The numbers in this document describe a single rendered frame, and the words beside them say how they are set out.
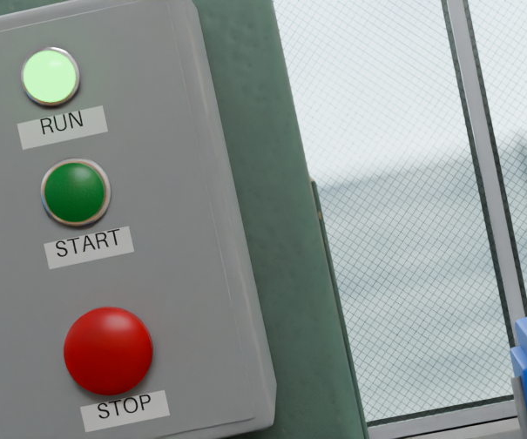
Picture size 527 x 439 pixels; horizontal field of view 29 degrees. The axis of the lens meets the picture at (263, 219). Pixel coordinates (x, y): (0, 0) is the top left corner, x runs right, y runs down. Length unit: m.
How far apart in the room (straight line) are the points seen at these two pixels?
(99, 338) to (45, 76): 0.09
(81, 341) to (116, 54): 0.10
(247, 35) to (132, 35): 0.07
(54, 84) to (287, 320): 0.14
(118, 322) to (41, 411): 0.04
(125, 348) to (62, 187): 0.06
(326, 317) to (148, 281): 0.09
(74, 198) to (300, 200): 0.10
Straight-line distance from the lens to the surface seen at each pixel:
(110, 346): 0.35
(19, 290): 0.37
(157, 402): 0.37
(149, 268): 0.36
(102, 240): 0.36
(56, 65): 0.36
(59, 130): 0.36
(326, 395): 0.43
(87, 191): 0.35
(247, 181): 0.41
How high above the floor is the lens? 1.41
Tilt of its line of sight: 3 degrees down
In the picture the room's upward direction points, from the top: 12 degrees counter-clockwise
